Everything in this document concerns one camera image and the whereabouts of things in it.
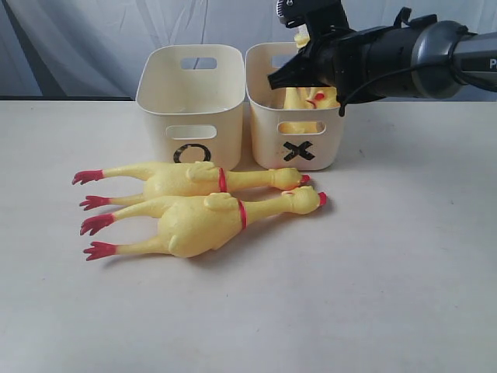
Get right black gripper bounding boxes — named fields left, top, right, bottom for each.
left=267, top=1, right=373, bottom=102

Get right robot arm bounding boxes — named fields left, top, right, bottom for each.
left=267, top=1, right=496, bottom=108

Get chicken head with white tube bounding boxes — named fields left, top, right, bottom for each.
left=294, top=24, right=310, bottom=50

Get cream bin marked O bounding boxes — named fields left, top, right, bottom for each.
left=135, top=44, right=245, bottom=170

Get cream bin marked X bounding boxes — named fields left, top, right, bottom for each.
left=245, top=42, right=344, bottom=171

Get blue-grey backdrop curtain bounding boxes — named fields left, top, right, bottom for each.
left=0, top=0, right=497, bottom=103

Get whole yellow rubber chicken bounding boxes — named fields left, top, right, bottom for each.
left=80, top=186, right=328, bottom=261
left=72, top=161, right=311, bottom=211

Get legless yellow rubber chicken body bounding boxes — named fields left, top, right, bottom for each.
left=279, top=87, right=339, bottom=134

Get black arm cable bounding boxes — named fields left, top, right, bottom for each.
left=336, top=7, right=478, bottom=117

